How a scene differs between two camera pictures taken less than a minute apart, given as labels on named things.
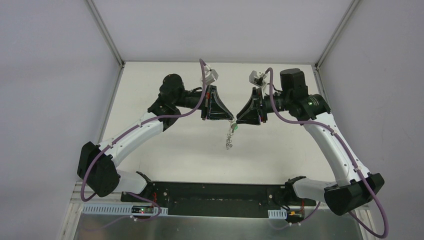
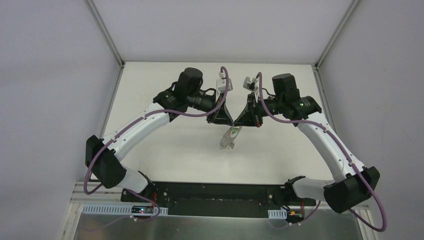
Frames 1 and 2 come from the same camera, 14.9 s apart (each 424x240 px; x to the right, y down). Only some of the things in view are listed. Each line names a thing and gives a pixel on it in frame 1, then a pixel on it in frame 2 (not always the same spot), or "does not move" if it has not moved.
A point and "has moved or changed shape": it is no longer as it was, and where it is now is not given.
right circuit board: [295, 216] does not move
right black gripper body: [261, 108] does not move
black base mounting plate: [220, 199] does not move
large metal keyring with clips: [228, 143] has moved or changed shape
